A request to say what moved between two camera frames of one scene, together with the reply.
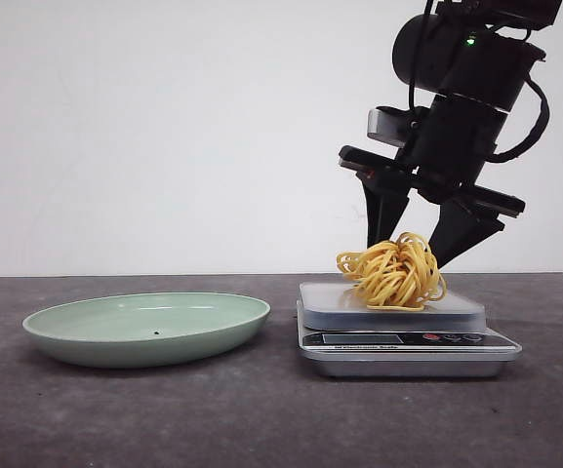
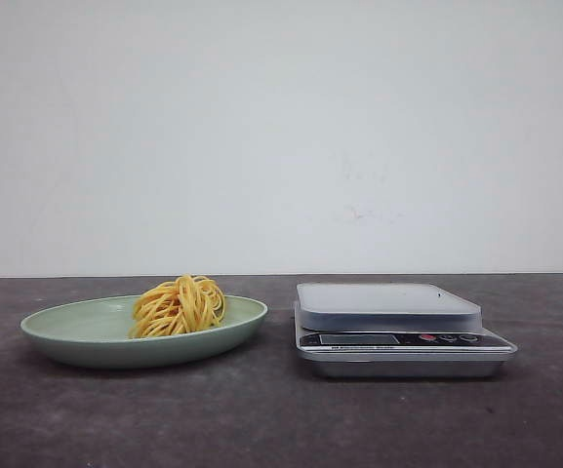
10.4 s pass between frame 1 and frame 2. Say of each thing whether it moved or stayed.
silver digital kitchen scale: stayed
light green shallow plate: stayed
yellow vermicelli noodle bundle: moved
